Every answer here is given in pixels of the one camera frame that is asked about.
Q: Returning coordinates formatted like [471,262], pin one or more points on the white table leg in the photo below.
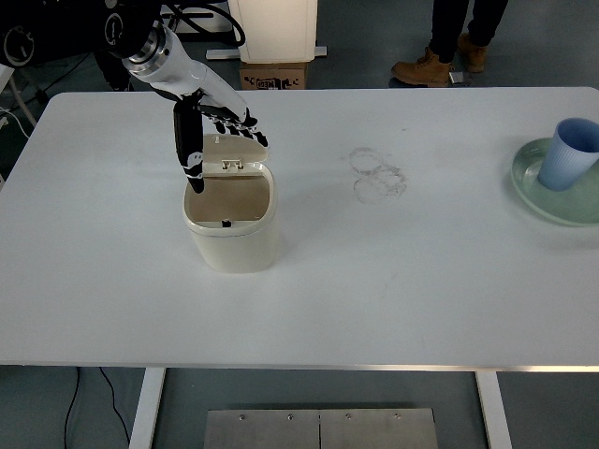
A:
[147,411]
[493,411]

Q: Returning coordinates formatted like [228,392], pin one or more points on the white device with dark slot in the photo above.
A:
[206,23]

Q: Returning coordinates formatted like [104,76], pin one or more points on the blue ribbed cup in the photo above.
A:
[561,163]

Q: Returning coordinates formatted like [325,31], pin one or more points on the pale green plate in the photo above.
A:
[561,210]

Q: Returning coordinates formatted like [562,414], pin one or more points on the small white side table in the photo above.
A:
[21,98]

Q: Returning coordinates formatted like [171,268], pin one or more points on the printed cardboard box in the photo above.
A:
[271,75]

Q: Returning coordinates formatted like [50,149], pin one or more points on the tall white cabinet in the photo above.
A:
[276,33]

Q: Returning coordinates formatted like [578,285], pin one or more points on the grey metal plate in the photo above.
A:
[262,432]
[379,432]

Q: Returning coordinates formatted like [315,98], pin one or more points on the cream lidded trash bin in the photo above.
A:
[234,252]

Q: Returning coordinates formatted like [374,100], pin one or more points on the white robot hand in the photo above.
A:
[187,70]

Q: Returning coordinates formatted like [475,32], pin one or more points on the grey floor socket box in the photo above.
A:
[463,80]

